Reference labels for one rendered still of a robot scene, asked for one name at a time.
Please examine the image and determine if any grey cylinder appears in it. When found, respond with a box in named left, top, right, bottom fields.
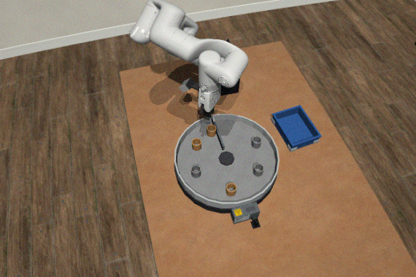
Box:
left=191, top=165, right=201, bottom=178
left=251, top=136, right=262, bottom=149
left=253, top=163, right=264, bottom=176

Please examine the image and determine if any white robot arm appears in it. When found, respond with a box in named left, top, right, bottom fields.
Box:
left=129, top=0, right=248, bottom=92

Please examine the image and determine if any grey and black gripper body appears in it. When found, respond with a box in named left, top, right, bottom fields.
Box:
left=198, top=85, right=221, bottom=112

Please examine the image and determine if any grey round turntable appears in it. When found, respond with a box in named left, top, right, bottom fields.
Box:
left=174, top=114, right=280, bottom=229

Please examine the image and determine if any bronze bushing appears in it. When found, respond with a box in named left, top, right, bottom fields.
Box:
left=226, top=183, right=236, bottom=196
left=207, top=125, right=216, bottom=137
left=192, top=138, right=201, bottom=151

